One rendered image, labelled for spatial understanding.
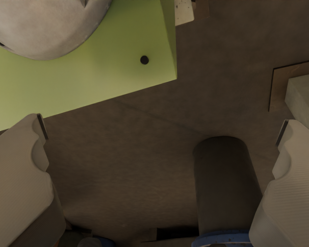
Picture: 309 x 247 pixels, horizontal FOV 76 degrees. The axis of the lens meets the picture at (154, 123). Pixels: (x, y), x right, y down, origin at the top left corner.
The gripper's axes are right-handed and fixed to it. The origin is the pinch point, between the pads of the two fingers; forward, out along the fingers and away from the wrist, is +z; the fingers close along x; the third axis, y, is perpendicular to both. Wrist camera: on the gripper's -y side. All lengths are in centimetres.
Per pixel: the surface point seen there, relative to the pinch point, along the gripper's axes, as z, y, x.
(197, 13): 46.8, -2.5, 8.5
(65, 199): 84, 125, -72
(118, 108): 58, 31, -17
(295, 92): 47, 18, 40
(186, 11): 36.3, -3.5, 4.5
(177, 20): 36.7, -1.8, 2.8
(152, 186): 76, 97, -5
